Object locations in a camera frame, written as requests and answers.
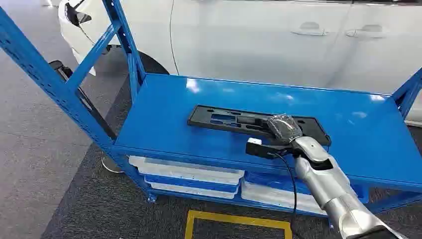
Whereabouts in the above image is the blue metal shelf cart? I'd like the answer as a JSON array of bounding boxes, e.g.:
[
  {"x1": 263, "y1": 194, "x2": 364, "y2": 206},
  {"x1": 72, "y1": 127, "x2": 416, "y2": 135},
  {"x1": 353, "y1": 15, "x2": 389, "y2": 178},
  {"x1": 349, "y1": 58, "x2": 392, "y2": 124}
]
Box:
[{"x1": 0, "y1": 0, "x2": 422, "y2": 229}]

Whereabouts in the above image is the car door handle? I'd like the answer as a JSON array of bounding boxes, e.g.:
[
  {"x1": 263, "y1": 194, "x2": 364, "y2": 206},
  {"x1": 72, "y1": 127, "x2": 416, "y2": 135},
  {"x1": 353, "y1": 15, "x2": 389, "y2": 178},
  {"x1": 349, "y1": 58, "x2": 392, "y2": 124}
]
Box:
[
  {"x1": 290, "y1": 21, "x2": 329, "y2": 36},
  {"x1": 345, "y1": 24, "x2": 387, "y2": 39}
]

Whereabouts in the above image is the white car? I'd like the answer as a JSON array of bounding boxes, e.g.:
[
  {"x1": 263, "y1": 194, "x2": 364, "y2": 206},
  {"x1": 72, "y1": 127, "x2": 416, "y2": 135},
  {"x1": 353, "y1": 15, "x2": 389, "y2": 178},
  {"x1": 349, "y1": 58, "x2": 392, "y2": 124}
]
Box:
[{"x1": 58, "y1": 0, "x2": 422, "y2": 124}]

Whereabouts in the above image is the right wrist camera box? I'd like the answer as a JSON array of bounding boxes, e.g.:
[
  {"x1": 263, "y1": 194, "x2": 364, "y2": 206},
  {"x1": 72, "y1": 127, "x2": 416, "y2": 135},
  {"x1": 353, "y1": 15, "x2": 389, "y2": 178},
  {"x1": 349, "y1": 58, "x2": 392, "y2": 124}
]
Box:
[{"x1": 245, "y1": 137, "x2": 295, "y2": 160}]

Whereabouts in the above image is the barrier post with silver base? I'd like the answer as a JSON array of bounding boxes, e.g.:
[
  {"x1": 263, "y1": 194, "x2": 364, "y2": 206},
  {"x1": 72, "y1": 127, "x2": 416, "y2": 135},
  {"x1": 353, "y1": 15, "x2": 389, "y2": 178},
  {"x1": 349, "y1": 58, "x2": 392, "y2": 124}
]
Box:
[{"x1": 48, "y1": 60, "x2": 125, "y2": 174}]

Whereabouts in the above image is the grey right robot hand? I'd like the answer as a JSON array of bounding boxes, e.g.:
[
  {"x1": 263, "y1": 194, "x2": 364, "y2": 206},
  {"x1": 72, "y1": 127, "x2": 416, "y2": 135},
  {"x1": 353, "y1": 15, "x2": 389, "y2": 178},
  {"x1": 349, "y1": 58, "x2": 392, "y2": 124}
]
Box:
[{"x1": 266, "y1": 114, "x2": 304, "y2": 144}]

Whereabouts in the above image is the black plastic car panel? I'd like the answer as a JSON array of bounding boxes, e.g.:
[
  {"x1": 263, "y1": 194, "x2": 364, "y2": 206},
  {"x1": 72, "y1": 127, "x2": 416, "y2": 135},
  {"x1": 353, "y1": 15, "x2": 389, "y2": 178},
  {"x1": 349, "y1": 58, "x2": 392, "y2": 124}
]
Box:
[{"x1": 187, "y1": 104, "x2": 331, "y2": 147}]

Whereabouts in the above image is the yellow tape floor square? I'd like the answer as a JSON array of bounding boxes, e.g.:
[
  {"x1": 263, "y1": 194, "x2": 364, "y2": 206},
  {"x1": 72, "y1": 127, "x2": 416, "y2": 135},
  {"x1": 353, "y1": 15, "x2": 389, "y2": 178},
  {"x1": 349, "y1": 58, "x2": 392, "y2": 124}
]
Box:
[{"x1": 184, "y1": 210, "x2": 293, "y2": 239}]

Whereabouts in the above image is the black car wheel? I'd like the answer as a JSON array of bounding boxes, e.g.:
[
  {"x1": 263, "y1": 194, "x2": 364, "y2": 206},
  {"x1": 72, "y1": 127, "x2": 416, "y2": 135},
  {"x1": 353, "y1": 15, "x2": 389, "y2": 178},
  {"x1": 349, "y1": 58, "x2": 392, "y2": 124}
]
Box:
[{"x1": 101, "y1": 44, "x2": 170, "y2": 76}]

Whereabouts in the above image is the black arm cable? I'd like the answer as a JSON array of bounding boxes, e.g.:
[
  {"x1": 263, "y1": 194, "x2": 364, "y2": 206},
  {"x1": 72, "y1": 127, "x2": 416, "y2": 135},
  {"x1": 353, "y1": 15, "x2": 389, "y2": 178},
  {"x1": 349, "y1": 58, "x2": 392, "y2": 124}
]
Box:
[{"x1": 272, "y1": 152, "x2": 306, "y2": 239}]

